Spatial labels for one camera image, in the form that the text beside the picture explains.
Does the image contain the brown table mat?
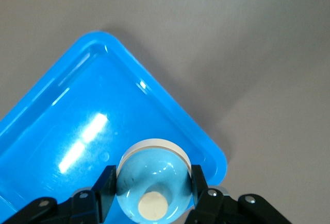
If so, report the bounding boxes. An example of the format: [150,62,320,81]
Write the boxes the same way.
[0,0,330,224]

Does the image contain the blue plastic tray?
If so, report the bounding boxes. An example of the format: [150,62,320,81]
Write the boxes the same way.
[0,30,228,224]

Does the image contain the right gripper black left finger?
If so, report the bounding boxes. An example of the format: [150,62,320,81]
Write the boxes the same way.
[0,164,118,224]

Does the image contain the blue desk bell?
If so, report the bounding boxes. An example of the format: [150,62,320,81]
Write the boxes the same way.
[115,137,196,224]

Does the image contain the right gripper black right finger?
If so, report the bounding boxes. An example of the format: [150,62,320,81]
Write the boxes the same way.
[184,164,294,224]

